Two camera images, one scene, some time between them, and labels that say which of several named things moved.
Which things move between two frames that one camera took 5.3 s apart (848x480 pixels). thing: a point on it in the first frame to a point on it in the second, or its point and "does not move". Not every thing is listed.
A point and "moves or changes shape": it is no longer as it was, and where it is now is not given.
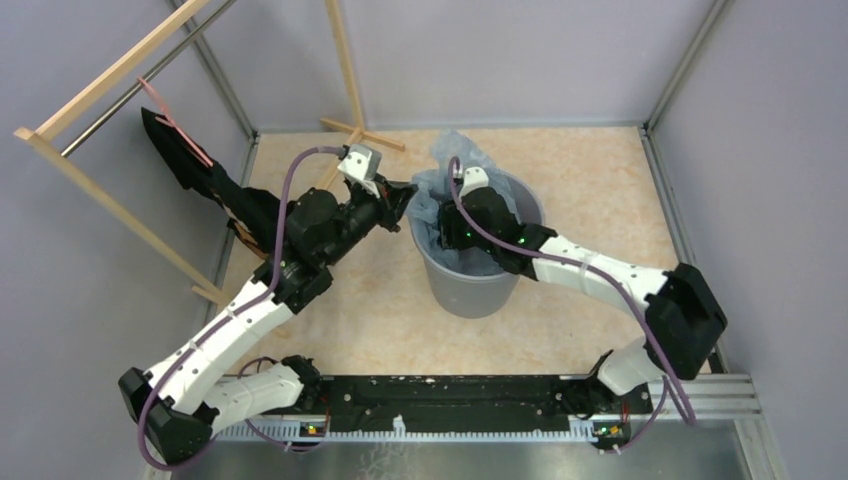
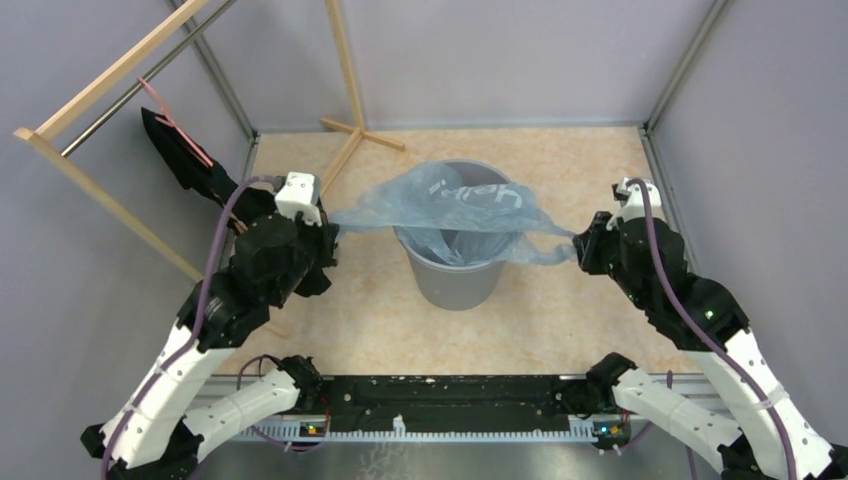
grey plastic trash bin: (475, 297) moves or changes shape
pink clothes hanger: (168, 121) does not move
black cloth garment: (258, 209) does not move
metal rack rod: (66, 151) does not move
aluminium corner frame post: (719, 9) does not move
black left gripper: (392, 200) to (327, 234)
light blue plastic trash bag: (425, 196) moves or changes shape
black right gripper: (450, 215) to (587, 242)
